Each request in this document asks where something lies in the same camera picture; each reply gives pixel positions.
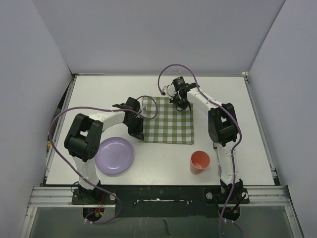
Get aluminium front frame rail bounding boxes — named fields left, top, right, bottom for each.
left=28, top=185, right=291, bottom=207

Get orange plastic cup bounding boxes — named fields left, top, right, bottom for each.
left=190, top=151, right=211, bottom=175

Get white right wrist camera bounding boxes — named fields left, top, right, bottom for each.
left=161, top=84, right=177, bottom=98

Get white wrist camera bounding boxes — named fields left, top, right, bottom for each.
left=140, top=106, right=147, bottom=118
left=161, top=84, right=177, bottom=98

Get green white checkered cloth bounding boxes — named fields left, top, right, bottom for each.
left=142, top=97, right=194, bottom=145

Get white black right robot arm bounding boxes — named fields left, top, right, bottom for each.
left=162, top=76, right=241, bottom=203

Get silver metal fork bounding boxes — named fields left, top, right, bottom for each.
left=213, top=143, right=222, bottom=177

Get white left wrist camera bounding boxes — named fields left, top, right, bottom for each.
left=140, top=106, right=147, bottom=118

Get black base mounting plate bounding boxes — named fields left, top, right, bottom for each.
left=71, top=185, right=250, bottom=221

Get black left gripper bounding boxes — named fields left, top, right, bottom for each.
left=124, top=116, right=144, bottom=141

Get purple plastic plate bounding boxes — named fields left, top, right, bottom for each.
left=95, top=137, right=134, bottom=175

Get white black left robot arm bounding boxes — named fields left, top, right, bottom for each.
left=64, top=97, right=144, bottom=204

